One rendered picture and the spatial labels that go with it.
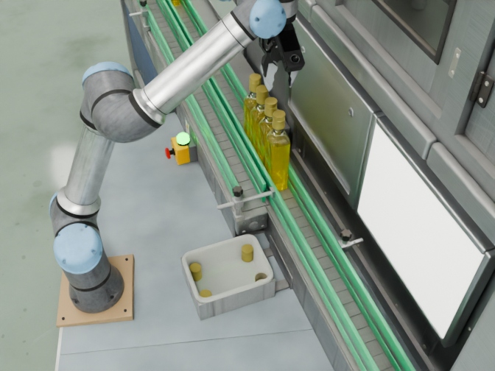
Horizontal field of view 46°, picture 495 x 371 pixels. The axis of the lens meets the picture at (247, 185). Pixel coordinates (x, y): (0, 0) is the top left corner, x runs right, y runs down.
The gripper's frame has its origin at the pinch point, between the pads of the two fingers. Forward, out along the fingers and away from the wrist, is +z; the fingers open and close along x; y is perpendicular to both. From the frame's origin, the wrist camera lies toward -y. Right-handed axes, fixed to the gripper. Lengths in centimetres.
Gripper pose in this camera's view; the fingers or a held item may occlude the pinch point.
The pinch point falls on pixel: (281, 86)
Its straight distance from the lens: 153.0
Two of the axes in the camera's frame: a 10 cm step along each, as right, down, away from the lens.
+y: -3.4, -6.9, 6.4
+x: -9.4, 2.5, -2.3
